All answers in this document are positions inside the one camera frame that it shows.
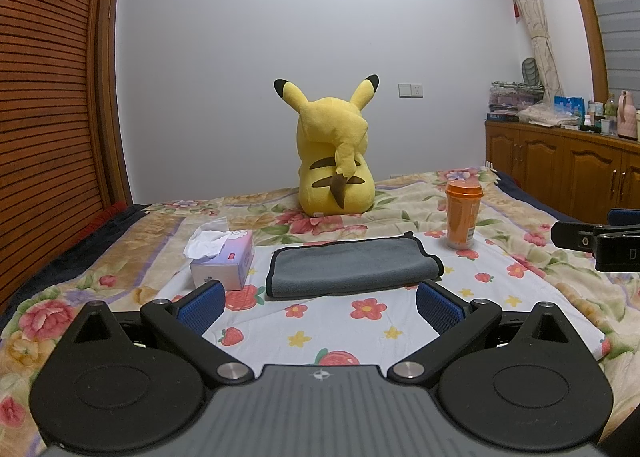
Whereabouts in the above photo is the wooden cabinet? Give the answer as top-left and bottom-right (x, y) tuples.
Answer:
(483, 120), (640, 226)

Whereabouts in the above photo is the white strawberry print cloth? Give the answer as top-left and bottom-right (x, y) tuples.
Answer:
(167, 231), (604, 369)

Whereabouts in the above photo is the purple and grey towel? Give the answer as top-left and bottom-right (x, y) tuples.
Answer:
(265, 231), (446, 299)

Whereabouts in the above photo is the white tissue box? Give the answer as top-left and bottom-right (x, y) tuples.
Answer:
(183, 217), (256, 292)

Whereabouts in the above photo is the floral quilt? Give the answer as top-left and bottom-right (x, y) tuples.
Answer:
(0, 167), (640, 457)

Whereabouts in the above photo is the wooden window frame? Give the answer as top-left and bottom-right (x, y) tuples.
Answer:
(556, 0), (611, 103)

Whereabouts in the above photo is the blue packet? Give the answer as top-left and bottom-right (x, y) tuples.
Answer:
(553, 96), (585, 118)

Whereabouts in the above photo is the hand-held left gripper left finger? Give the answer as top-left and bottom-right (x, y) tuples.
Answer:
(60, 281), (256, 385)

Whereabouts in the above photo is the beige crumpled cloth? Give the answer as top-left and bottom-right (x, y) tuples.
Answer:
(517, 103), (582, 127)

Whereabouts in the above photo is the grey window blind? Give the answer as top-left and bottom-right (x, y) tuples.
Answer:
(572, 0), (640, 105)

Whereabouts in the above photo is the orange cup with lid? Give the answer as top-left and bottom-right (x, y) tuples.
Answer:
(445, 180), (485, 251)

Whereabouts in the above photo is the pink thermos jug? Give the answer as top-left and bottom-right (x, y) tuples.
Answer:
(617, 90), (640, 141)

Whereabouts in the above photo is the red cloth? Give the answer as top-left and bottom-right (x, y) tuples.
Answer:
(94, 201), (127, 224)

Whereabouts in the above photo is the wooden louvered wardrobe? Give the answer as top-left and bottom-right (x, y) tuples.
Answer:
(0, 0), (134, 313)

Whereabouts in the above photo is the stack of folded cloths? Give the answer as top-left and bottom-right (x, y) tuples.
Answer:
(487, 81), (545, 116)

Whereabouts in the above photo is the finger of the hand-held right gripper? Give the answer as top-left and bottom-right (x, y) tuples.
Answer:
(607, 209), (640, 229)
(551, 220), (599, 252)

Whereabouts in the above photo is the grey-green hand fan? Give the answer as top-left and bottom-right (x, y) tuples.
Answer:
(521, 57), (544, 87)

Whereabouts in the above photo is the yellow plush toy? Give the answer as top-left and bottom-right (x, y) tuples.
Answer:
(273, 74), (380, 217)

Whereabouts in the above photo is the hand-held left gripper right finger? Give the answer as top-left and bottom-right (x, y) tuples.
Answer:
(387, 280), (583, 385)

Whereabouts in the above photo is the beige patterned curtain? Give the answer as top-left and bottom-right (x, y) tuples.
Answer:
(490, 0), (564, 96)

